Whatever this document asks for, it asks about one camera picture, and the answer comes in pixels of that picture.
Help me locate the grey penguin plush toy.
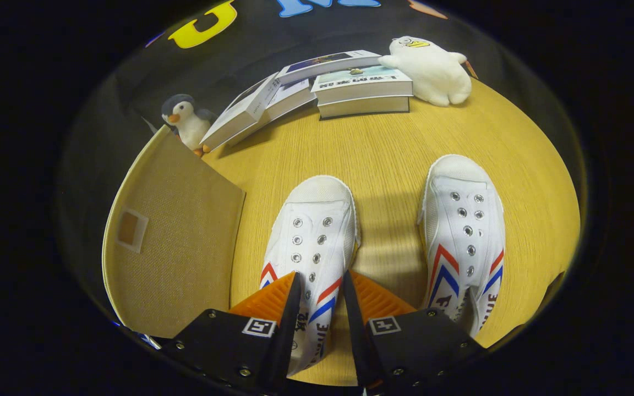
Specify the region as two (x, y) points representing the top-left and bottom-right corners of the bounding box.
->
(161, 93), (217, 157)

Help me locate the black backdrop cloth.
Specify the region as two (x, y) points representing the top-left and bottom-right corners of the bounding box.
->
(56, 0), (584, 331)

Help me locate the book with blue cover picture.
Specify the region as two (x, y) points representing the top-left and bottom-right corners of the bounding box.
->
(276, 49), (382, 86)

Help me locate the book with teal cover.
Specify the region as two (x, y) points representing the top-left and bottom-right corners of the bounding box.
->
(310, 65), (414, 105)

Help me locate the beige fabric storage box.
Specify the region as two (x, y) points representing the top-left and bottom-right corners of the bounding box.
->
(101, 125), (247, 339)

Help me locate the book with portrait cover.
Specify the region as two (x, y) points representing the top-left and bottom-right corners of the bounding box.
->
(200, 71), (279, 153)

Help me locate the plain white book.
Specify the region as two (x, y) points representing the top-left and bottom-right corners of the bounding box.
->
(229, 77), (318, 146)

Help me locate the white duck plush toy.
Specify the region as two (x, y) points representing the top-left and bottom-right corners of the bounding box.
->
(378, 36), (473, 107)

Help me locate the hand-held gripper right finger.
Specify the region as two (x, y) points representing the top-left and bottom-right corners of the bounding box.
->
(342, 269), (485, 394)

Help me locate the white canvas shoe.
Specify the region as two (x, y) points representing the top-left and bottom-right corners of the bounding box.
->
(259, 175), (360, 377)
(417, 154), (506, 339)

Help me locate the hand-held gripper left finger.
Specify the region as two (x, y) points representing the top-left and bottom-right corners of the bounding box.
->
(160, 271), (302, 394)

